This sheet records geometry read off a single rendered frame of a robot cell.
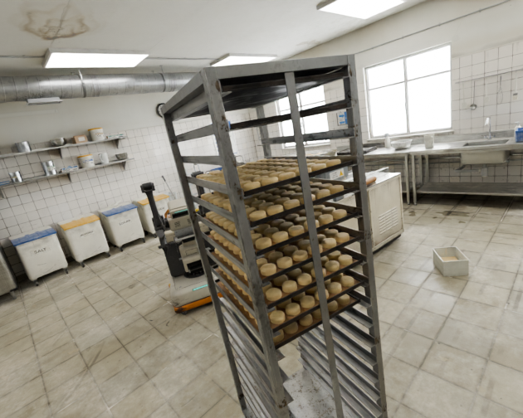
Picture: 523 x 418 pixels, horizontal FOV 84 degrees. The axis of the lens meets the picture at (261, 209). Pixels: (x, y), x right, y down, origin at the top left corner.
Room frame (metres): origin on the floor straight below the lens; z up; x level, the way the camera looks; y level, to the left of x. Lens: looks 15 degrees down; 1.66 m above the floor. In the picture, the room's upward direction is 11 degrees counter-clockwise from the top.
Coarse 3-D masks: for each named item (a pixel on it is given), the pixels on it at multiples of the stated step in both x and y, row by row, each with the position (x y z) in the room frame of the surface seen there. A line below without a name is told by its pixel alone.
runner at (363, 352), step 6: (330, 324) 1.18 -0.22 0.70; (336, 330) 1.15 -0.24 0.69; (336, 336) 1.12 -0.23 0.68; (342, 336) 1.11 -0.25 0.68; (348, 336) 1.08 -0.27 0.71; (342, 342) 1.08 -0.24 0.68; (348, 342) 1.07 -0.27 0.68; (354, 342) 1.04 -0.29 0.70; (354, 348) 1.03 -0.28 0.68; (360, 348) 1.01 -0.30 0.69; (360, 354) 0.99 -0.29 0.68; (366, 354) 0.98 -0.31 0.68; (372, 354) 0.95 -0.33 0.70; (366, 360) 0.96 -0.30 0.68; (372, 360) 0.95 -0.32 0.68; (372, 366) 0.93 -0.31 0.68
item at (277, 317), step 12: (228, 276) 1.17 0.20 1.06; (336, 276) 0.99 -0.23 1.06; (348, 276) 0.98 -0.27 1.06; (240, 288) 1.07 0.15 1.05; (312, 288) 0.95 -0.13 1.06; (336, 288) 0.92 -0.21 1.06; (348, 288) 0.93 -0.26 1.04; (288, 300) 0.90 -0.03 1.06; (300, 300) 0.89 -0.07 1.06; (312, 300) 0.87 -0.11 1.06; (276, 312) 0.85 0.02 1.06; (288, 312) 0.84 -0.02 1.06; (300, 312) 0.85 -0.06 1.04; (276, 324) 0.81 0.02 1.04
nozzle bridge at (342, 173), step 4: (340, 168) 2.76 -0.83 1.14; (344, 168) 2.79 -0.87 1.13; (328, 172) 2.66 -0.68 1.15; (332, 172) 2.69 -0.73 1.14; (336, 172) 2.73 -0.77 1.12; (340, 172) 2.76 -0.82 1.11; (344, 172) 2.78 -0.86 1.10; (316, 176) 2.85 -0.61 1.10; (320, 176) 2.80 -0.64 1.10; (324, 176) 2.65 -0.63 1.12; (328, 176) 2.66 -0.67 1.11; (332, 176) 2.69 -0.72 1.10; (336, 176) 2.72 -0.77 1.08; (340, 176) 2.75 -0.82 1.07; (344, 176) 2.78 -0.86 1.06; (348, 176) 2.82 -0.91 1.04; (340, 180) 2.75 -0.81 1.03; (340, 196) 2.74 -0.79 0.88; (336, 200) 2.70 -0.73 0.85
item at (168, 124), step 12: (168, 120) 1.30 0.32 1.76; (168, 132) 1.30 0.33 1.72; (180, 156) 1.31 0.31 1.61; (180, 168) 1.30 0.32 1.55; (180, 180) 1.30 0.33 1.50; (192, 204) 1.31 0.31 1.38; (192, 216) 1.30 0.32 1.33; (204, 252) 1.30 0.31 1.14; (204, 264) 1.30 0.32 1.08; (216, 300) 1.30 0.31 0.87; (216, 312) 1.30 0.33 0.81; (228, 348) 1.30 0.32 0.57; (228, 360) 1.30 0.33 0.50; (240, 384) 1.31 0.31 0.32; (240, 396) 1.30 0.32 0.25
